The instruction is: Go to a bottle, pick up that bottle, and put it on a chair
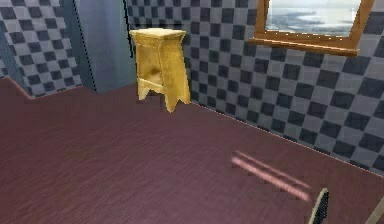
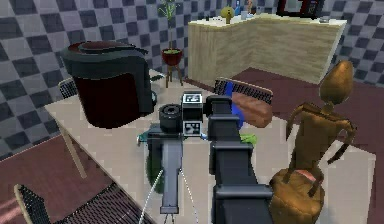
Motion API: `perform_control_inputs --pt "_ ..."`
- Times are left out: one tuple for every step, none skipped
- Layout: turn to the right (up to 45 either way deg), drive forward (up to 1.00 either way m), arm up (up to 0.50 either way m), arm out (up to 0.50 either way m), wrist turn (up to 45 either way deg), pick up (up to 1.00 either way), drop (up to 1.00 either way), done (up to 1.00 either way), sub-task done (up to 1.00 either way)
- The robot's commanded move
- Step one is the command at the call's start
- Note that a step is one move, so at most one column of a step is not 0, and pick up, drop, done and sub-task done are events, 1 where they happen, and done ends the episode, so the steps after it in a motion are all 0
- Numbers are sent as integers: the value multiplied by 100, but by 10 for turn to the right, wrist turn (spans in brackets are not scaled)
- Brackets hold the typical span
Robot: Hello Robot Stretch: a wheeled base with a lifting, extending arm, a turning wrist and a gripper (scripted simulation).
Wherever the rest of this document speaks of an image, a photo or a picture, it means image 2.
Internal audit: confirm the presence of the brown bread loaf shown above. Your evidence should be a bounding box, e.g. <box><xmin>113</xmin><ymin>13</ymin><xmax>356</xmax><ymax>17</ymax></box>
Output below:
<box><xmin>231</xmin><ymin>92</ymin><xmax>274</xmax><ymax>129</ymax></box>

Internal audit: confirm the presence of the black framed box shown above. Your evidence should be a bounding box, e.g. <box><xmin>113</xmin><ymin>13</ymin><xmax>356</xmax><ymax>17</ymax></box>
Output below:
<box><xmin>275</xmin><ymin>0</ymin><xmax>326</xmax><ymax>20</ymax></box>

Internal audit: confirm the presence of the dark green bottle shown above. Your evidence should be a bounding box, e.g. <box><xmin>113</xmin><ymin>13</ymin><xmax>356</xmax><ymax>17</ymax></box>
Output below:
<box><xmin>145</xmin><ymin>145</ymin><xmax>166</xmax><ymax>195</ymax></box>

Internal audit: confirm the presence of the brown figure statue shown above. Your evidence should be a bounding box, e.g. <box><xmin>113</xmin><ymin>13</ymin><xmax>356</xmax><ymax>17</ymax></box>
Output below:
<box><xmin>268</xmin><ymin>59</ymin><xmax>358</xmax><ymax>224</ymax></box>

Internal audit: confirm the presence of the house plant in red pot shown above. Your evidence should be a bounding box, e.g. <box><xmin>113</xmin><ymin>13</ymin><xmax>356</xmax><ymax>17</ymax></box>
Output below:
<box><xmin>157</xmin><ymin>0</ymin><xmax>185</xmax><ymax>90</ymax></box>

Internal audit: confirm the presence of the beige table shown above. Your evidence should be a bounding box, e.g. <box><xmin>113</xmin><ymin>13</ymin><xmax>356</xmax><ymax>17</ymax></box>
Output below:
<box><xmin>44</xmin><ymin>68</ymin><xmax>378</xmax><ymax>224</ymax></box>

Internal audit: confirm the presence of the pale wooden counter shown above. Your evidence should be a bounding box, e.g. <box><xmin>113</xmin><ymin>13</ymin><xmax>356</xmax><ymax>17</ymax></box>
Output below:
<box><xmin>187</xmin><ymin>13</ymin><xmax>348</xmax><ymax>86</ymax></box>

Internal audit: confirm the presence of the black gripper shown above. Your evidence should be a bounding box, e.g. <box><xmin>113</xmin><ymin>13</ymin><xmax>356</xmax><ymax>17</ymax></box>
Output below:
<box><xmin>137</xmin><ymin>103</ymin><xmax>200</xmax><ymax>224</ymax></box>

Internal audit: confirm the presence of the black and red coffee machine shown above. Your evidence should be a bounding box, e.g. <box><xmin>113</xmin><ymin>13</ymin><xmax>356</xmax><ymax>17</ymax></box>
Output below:
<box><xmin>59</xmin><ymin>40</ymin><xmax>158</xmax><ymax>130</ymax></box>

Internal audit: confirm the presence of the bright green lump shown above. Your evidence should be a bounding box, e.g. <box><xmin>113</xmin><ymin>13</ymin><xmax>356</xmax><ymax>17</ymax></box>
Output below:
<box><xmin>239</xmin><ymin>132</ymin><xmax>258</xmax><ymax>148</ymax></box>

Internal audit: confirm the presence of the small teal thing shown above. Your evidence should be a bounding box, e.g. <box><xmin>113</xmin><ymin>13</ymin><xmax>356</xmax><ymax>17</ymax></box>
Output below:
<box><xmin>135</xmin><ymin>131</ymin><xmax>150</xmax><ymax>147</ymax></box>

